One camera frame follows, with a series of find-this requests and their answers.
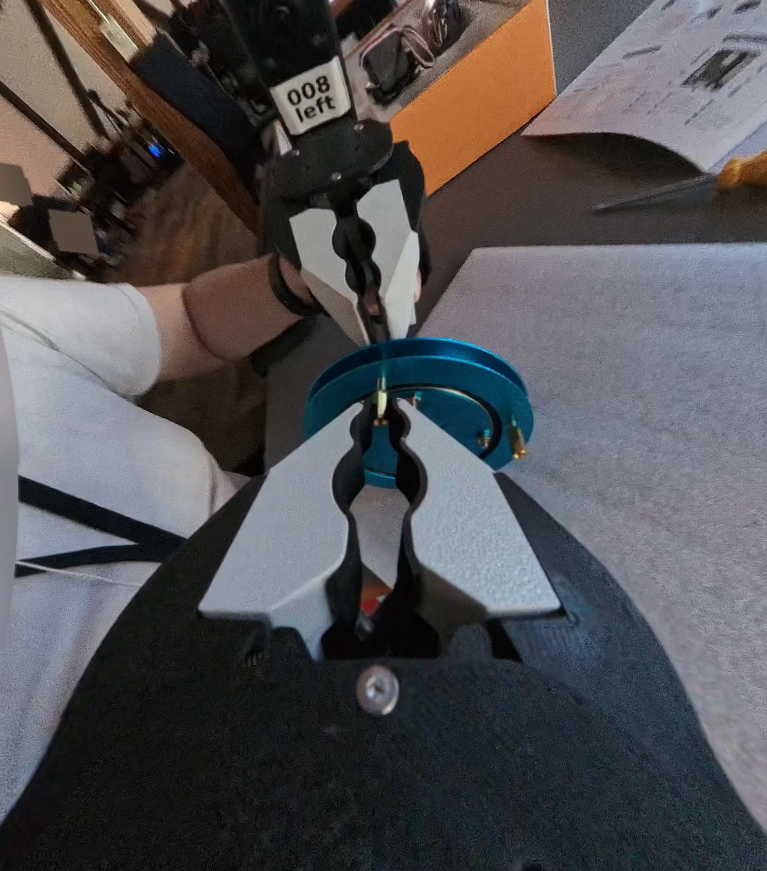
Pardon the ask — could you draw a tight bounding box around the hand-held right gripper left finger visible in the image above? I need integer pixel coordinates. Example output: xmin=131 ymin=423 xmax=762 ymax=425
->
xmin=200 ymin=401 xmax=365 ymax=661

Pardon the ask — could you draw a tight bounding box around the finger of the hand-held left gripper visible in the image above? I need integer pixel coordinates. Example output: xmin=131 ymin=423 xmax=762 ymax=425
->
xmin=358 ymin=179 xmax=423 ymax=339
xmin=288 ymin=206 xmax=374 ymax=344

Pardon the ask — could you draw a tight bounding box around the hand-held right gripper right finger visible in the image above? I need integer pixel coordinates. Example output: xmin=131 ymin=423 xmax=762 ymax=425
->
xmin=390 ymin=398 xmax=561 ymax=660

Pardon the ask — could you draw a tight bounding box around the blue round metal turntable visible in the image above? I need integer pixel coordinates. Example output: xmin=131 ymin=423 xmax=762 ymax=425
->
xmin=303 ymin=338 xmax=534 ymax=489

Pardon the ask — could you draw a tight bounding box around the yellow handled screwdriver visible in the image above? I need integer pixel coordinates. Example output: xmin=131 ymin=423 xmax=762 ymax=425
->
xmin=593 ymin=136 xmax=767 ymax=213

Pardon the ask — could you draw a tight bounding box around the person's left forearm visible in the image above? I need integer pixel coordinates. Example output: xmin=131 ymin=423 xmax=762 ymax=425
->
xmin=135 ymin=255 xmax=289 ymax=382

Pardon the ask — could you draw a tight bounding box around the black wristband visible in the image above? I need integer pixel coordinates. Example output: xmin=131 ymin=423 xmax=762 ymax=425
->
xmin=268 ymin=250 xmax=326 ymax=318

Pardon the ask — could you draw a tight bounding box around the orange cardboard box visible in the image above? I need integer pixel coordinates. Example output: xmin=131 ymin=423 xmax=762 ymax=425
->
xmin=346 ymin=0 xmax=556 ymax=198

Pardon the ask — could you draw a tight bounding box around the wooden pillar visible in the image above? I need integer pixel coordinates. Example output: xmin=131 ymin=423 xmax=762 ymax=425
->
xmin=43 ymin=0 xmax=262 ymax=232

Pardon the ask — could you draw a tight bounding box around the black office chair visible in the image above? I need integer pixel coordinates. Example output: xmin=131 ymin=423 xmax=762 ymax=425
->
xmin=132 ymin=34 xmax=269 ymax=178

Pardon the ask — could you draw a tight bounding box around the white foam sheet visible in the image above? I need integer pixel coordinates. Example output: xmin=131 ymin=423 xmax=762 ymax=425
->
xmin=356 ymin=241 xmax=767 ymax=871

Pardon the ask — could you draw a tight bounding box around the printed instruction manual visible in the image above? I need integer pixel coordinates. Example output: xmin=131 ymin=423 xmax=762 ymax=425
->
xmin=523 ymin=0 xmax=767 ymax=174

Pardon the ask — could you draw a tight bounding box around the black servo with wires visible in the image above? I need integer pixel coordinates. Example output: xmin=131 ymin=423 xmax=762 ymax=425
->
xmin=359 ymin=0 xmax=466 ymax=103

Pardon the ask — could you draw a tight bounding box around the black strap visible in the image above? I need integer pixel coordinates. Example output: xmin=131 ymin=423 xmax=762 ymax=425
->
xmin=16 ymin=476 xmax=187 ymax=579

